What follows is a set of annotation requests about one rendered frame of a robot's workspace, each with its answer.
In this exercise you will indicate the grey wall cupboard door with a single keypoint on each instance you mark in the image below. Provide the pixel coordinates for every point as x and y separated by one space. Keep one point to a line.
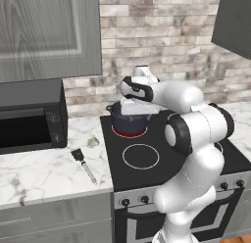
49 34

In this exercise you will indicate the black microwave oven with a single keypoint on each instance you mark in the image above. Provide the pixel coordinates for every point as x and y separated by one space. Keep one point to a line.
29 119

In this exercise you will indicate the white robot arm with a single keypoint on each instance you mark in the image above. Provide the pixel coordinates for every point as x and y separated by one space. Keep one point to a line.
196 162

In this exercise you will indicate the grey base cupboard door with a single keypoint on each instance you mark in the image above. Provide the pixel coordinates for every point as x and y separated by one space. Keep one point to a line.
65 235

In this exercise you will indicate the grey drawer front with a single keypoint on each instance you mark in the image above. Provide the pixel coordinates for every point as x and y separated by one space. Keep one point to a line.
55 211

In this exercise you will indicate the dark grey wall cupboard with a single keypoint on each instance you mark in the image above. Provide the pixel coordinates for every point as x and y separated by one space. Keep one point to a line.
233 21

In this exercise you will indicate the black stove with hob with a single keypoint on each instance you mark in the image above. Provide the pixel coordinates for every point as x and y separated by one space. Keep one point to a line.
143 168

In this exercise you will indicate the black oven door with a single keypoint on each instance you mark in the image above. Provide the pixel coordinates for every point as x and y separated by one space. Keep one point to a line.
140 225

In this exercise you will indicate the grey wall socket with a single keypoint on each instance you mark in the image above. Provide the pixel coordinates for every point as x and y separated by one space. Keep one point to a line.
221 71

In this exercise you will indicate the dark blue cooking pot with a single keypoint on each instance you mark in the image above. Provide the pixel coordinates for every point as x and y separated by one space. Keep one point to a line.
129 126

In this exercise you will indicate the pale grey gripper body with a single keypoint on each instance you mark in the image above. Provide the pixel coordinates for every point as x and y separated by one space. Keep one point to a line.
135 108

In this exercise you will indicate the black stove knob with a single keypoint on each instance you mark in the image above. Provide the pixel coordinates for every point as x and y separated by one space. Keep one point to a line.
240 183
125 202
224 185
144 199

